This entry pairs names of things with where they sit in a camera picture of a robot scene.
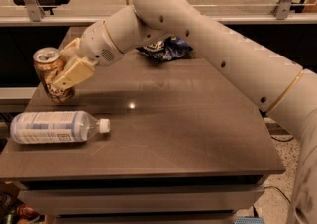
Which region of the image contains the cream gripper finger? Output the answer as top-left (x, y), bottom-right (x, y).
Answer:
top-left (53, 56), bottom-right (96, 90)
top-left (60, 38), bottom-right (80, 61)

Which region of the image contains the orange soda can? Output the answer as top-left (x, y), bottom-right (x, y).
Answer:
top-left (33, 47), bottom-right (75, 103)

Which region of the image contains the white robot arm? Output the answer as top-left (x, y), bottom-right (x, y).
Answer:
top-left (53, 0), bottom-right (317, 224)

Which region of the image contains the clear plastic water bottle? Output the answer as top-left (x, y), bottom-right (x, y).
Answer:
top-left (10, 111), bottom-right (110, 144)

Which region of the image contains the blue chip bag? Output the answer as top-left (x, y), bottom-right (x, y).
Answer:
top-left (137, 36), bottom-right (192, 61)

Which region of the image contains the grey table with drawers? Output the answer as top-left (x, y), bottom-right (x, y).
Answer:
top-left (0, 54), bottom-right (284, 224)

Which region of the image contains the blue item on floor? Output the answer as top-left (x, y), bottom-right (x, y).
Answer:
top-left (234, 217), bottom-right (264, 224)

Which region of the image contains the black floor cable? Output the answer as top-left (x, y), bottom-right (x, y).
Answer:
top-left (269, 134), bottom-right (295, 143)

